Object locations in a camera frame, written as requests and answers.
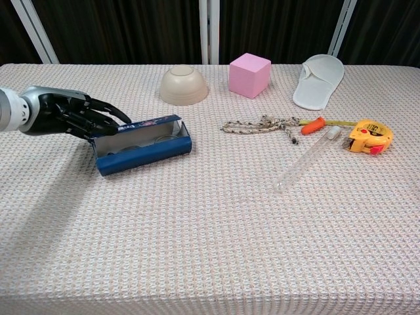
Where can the pink white waffle tablecloth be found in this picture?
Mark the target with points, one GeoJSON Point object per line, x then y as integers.
{"type": "Point", "coordinates": [197, 229]}

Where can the orange carrot-shaped toy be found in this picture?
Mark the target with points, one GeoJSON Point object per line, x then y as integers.
{"type": "Point", "coordinates": [311, 127]}

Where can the blue floral glasses case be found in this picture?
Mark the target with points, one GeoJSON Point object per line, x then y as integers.
{"type": "Point", "coordinates": [144, 157]}

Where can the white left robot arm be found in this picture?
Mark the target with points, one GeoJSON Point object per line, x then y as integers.
{"type": "Point", "coordinates": [10, 110]}

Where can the yellow tape measure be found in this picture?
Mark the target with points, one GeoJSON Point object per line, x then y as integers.
{"type": "Point", "coordinates": [370, 134]}

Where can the white frame post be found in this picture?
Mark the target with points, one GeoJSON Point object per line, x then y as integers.
{"type": "Point", "coordinates": [209, 29]}
{"type": "Point", "coordinates": [36, 29]}
{"type": "Point", "coordinates": [341, 29]}

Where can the beige upturned bowl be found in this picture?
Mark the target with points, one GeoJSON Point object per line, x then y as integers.
{"type": "Point", "coordinates": [183, 87]}

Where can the clear tube with white cap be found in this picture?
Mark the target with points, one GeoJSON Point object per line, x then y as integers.
{"type": "Point", "coordinates": [306, 155]}

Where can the pink cube block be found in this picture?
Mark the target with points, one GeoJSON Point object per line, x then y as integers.
{"type": "Point", "coordinates": [246, 77]}

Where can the white disposable slipper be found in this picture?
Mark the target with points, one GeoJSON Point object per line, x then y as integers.
{"type": "Point", "coordinates": [315, 88]}

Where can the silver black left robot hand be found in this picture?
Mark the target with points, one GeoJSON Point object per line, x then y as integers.
{"type": "Point", "coordinates": [52, 111]}

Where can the black pleated curtain panel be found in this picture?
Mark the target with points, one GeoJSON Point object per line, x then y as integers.
{"type": "Point", "coordinates": [387, 29]}
{"type": "Point", "coordinates": [279, 26]}
{"type": "Point", "coordinates": [124, 29]}
{"type": "Point", "coordinates": [10, 39]}

